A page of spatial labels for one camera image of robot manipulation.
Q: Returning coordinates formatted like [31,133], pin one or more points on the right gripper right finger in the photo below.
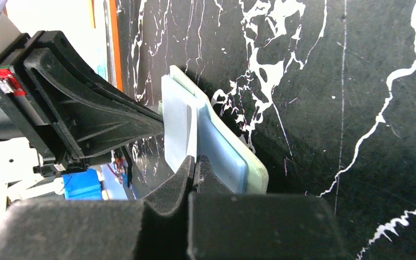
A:
[223,225]

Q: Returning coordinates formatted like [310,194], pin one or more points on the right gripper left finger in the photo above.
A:
[154,227]

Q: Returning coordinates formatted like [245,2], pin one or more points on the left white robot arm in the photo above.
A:
[18,159]

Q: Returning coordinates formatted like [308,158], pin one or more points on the mint green card holder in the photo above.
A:
[191,127]

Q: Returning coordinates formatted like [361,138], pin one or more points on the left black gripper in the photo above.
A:
[52,97]

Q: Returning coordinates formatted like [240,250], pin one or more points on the orange acrylic file rack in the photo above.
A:
[103,16]

